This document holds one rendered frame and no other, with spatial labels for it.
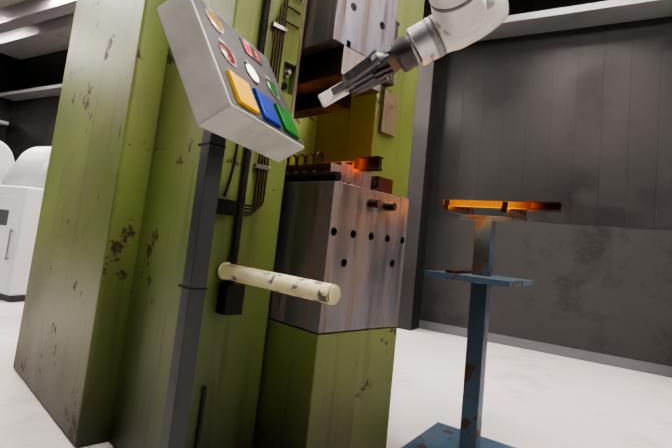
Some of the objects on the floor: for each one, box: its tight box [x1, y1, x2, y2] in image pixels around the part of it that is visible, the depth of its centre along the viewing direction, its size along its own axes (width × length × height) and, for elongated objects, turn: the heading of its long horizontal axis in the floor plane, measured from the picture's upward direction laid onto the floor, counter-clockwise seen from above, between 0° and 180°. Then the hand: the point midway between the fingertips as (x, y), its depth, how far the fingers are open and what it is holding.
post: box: [159, 129, 226, 448], centre depth 99 cm, size 4×4×108 cm
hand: (333, 94), depth 105 cm, fingers closed
